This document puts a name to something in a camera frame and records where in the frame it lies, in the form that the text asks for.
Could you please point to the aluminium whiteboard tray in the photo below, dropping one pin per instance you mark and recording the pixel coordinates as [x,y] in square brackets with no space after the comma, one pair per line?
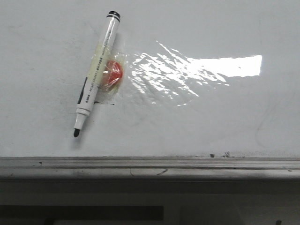
[149,168]

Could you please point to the red round magnet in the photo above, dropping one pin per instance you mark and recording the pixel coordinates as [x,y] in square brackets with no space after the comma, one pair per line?
[112,73]

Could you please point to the white black whiteboard marker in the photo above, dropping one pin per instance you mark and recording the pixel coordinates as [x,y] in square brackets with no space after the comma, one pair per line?
[110,29]

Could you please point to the white whiteboard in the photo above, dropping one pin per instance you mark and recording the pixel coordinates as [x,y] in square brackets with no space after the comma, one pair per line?
[202,77]

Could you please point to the clear adhesive tape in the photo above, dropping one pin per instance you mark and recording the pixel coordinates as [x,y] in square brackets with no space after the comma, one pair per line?
[93,88]

